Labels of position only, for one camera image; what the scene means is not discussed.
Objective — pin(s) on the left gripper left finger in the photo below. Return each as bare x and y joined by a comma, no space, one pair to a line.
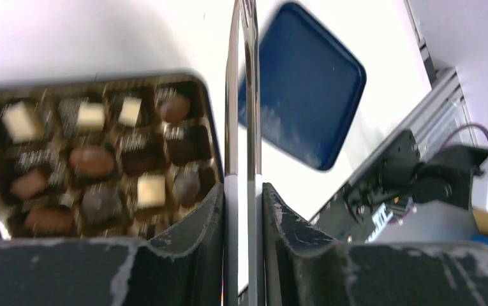
181,266

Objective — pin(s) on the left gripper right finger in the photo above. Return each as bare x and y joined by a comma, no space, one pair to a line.
305,266

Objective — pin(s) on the blue chocolate box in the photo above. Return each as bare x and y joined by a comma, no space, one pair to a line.
105,158

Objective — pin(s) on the blue box lid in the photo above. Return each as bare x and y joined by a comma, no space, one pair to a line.
310,87

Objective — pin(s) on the silver metal tongs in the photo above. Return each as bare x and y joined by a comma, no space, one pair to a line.
231,187

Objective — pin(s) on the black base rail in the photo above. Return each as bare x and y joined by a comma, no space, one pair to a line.
358,211

